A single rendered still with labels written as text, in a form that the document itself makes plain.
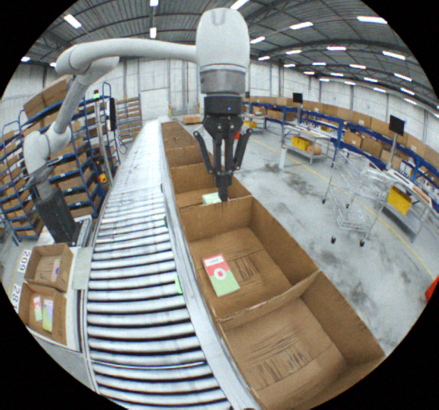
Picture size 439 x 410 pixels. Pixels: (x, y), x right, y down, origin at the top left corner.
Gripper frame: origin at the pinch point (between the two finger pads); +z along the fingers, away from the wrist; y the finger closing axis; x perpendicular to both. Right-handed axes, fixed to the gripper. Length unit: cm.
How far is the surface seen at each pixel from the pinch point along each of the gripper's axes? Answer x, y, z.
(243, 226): -16.7, -14.8, 31.0
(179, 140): -133, 2, 18
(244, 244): -7.5, -11.4, 31.9
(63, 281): -3, 81, 41
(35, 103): -131, 182, -72
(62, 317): 18, 79, 43
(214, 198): -33.0, -6.1, 24.9
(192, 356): 29, 19, 46
